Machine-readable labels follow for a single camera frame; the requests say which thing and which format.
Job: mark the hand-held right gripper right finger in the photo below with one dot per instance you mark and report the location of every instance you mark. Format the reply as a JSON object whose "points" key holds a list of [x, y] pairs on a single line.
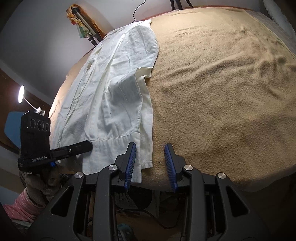
{"points": [[168, 162]]}

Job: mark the white clamp desk lamp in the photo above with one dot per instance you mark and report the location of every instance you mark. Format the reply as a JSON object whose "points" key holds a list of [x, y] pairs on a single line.
{"points": [[21, 93]]}

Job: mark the green striped white pillow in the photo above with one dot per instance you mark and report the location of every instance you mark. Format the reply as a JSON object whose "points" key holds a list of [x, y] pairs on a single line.
{"points": [[284, 11]]}

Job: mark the pale checked bedsheet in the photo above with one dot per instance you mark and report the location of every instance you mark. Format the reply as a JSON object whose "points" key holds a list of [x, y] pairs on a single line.
{"points": [[277, 30]]}

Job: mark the beige blanket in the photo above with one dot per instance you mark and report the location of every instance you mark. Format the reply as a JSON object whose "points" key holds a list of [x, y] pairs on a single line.
{"points": [[219, 104]]}

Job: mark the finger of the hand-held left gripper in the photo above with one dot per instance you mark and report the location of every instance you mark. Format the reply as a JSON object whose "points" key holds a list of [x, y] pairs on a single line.
{"points": [[74, 148]]}

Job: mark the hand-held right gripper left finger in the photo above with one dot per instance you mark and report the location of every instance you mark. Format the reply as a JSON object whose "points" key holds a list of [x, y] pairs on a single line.
{"points": [[131, 162]]}

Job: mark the blue chair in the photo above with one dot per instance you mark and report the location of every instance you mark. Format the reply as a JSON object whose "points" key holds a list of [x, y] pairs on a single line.
{"points": [[12, 129]]}

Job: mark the colourful printed cloth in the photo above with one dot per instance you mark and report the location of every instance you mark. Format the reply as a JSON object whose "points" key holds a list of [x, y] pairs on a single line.
{"points": [[81, 32]]}

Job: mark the white button shirt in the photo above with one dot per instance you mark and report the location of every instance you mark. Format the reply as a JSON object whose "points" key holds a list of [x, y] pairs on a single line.
{"points": [[111, 92]]}

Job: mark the black mini tripod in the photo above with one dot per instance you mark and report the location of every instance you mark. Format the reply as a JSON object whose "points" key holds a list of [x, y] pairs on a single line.
{"points": [[173, 4]]}

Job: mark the person's left hand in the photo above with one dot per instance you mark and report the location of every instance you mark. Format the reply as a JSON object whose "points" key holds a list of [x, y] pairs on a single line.
{"points": [[34, 187]]}

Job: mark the folded silver tripod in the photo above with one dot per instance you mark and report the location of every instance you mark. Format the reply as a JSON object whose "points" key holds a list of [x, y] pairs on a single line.
{"points": [[86, 25]]}

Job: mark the blue patterned object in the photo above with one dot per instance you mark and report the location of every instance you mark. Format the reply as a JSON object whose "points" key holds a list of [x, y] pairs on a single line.
{"points": [[126, 231]]}

